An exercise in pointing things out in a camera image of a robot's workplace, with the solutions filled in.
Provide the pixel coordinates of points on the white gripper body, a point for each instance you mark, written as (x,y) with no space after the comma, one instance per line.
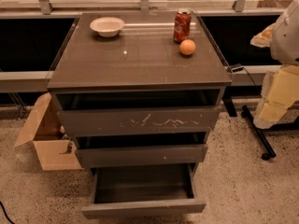
(286,39)

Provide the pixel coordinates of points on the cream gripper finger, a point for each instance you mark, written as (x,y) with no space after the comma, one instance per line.
(264,38)

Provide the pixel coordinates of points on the grey bottom drawer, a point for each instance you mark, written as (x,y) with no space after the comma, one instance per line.
(140,191)

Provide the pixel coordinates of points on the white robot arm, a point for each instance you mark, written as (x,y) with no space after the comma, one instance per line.
(285,39)

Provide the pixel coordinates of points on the grey drawer cabinet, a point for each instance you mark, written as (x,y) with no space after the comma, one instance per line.
(143,57)

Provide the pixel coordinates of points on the scratched grey top drawer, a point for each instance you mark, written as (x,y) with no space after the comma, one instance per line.
(140,112)

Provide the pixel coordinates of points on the grey middle drawer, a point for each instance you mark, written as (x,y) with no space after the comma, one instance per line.
(142,149)

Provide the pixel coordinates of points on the black power adapter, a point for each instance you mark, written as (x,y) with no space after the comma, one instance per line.
(235,68)

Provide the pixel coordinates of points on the black metal floor stand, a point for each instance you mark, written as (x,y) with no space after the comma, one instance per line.
(269,152)

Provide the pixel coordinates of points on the orange fruit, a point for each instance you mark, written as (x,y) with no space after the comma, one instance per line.
(187,47)

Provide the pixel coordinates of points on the red soda can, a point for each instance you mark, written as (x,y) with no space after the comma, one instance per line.
(182,25)

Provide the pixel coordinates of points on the white paper bowl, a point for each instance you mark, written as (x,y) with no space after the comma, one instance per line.
(107,26)

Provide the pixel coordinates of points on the open cardboard box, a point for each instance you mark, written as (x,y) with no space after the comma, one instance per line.
(44,130)

